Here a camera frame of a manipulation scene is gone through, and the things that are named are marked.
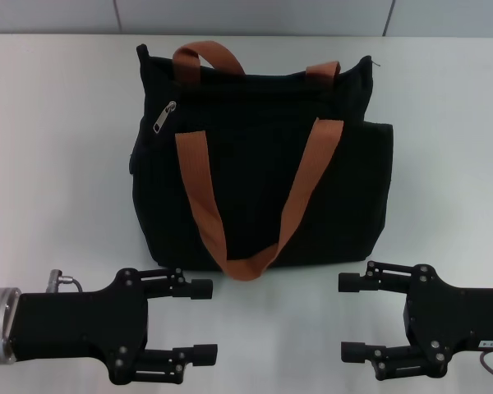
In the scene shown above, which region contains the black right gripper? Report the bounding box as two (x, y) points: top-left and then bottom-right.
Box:
(338, 260), (493, 381)

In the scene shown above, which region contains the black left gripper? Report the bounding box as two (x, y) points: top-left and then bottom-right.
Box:
(8, 268), (219, 386)

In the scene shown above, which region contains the black food bag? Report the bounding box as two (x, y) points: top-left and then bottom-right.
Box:
(129, 40), (395, 283)

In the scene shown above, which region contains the left gripper cable with connector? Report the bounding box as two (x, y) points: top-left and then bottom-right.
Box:
(44, 268), (85, 294)

